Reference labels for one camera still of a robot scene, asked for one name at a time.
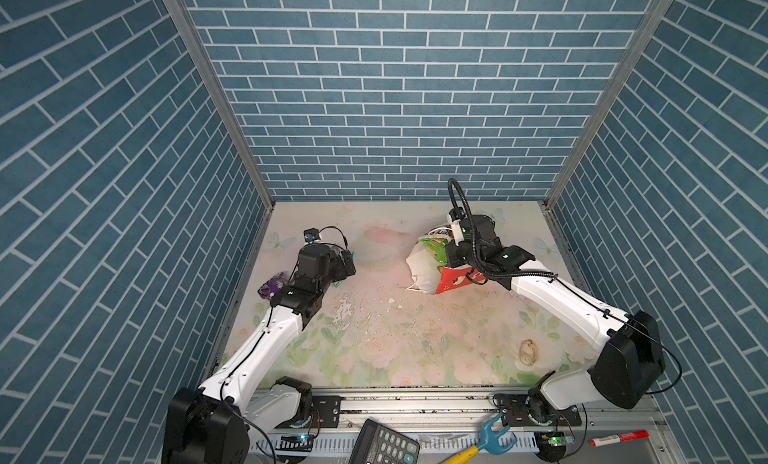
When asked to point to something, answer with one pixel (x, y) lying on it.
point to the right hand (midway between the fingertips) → (446, 240)
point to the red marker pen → (621, 437)
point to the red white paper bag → (427, 274)
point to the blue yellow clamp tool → (496, 441)
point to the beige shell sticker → (528, 352)
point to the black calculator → (380, 444)
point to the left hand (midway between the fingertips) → (338, 255)
